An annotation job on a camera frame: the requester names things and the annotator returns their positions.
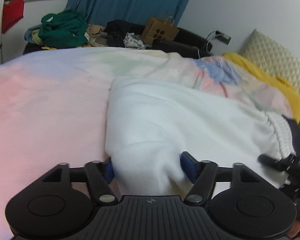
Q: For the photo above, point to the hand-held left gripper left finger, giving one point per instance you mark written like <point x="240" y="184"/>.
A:
<point x="109" y="170"/>

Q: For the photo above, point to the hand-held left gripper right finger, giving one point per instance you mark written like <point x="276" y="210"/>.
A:
<point x="188" y="167"/>

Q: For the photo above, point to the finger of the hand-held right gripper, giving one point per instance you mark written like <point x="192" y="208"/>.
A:
<point x="273" y="162"/>

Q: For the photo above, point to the white knit garment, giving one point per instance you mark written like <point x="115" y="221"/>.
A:
<point x="170" y="120"/>

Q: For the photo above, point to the dark clothes pile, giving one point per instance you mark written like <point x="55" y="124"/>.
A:
<point x="117" y="31"/>

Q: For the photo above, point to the person's right hand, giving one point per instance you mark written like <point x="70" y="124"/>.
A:
<point x="296" y="227"/>

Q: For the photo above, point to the yellow cloth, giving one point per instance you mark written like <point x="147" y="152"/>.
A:
<point x="270" y="80"/>

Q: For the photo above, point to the pastel tie-dye blanket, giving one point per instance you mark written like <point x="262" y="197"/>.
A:
<point x="47" y="100"/>

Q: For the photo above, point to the cream quilted pillow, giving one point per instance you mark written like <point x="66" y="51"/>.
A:
<point x="275" y="57"/>

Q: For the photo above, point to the white patterned cloth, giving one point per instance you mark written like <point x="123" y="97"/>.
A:
<point x="133" y="41"/>

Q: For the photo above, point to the beige garment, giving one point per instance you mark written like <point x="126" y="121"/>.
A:
<point x="96" y="35"/>

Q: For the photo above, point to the brown paper bag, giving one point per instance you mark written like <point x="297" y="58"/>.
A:
<point x="160" y="30"/>

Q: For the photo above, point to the green garment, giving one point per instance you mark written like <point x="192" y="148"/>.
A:
<point x="62" y="30"/>

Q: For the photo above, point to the light blue cloth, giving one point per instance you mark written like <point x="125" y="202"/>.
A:
<point x="31" y="35"/>

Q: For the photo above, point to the blue curtain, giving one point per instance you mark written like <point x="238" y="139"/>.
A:
<point x="130" y="2"/>

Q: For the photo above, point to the red garment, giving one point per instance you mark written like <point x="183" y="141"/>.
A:
<point x="11" y="12"/>

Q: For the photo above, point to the wall outlet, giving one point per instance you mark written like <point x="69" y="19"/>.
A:
<point x="223" y="37"/>

